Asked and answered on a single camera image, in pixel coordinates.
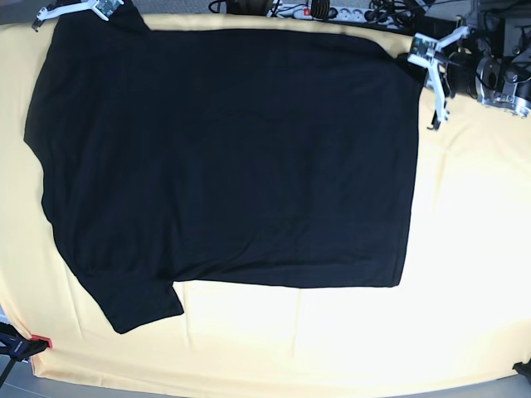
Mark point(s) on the white power strip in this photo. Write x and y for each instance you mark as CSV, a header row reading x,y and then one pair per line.
x,y
379,13

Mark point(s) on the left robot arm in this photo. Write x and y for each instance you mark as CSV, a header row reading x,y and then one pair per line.
x,y
494,78

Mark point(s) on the black corner clamp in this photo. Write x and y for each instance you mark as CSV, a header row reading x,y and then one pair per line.
x,y
523,369

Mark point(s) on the blue red table clamp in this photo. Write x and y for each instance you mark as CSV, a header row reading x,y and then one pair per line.
x,y
18,348

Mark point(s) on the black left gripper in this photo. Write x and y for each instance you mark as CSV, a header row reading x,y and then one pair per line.
x,y
461,74

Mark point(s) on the black power adapter box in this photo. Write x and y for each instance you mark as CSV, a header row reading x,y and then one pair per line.
x,y
436,27

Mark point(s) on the yellow table cloth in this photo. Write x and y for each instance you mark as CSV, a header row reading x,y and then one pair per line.
x,y
460,316

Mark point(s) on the black T-shirt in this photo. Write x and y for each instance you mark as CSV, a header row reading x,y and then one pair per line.
x,y
247,156

